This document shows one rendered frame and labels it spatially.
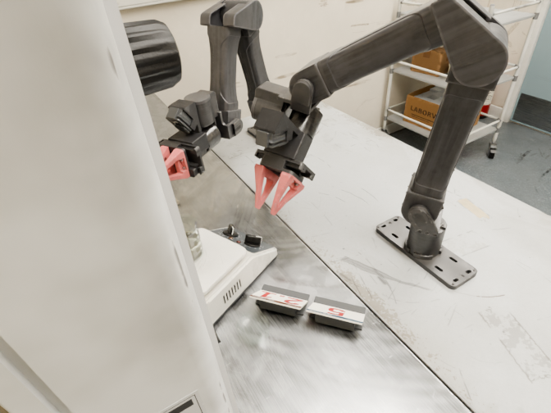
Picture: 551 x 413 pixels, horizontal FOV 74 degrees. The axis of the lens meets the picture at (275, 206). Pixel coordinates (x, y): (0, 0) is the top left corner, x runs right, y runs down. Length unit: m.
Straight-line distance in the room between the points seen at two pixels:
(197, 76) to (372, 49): 1.59
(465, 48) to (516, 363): 0.45
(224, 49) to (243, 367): 0.65
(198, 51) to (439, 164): 1.63
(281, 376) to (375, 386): 0.14
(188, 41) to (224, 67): 1.18
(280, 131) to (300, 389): 0.39
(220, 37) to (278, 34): 1.40
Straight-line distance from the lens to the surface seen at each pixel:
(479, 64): 0.56
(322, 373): 0.61
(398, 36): 0.58
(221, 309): 0.65
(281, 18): 2.28
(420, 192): 0.67
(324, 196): 0.90
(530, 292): 0.79
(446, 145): 0.63
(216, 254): 0.65
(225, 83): 0.89
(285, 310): 0.65
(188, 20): 2.05
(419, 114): 2.86
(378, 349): 0.64
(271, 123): 0.59
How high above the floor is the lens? 1.44
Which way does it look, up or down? 38 degrees down
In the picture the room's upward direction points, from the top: 5 degrees counter-clockwise
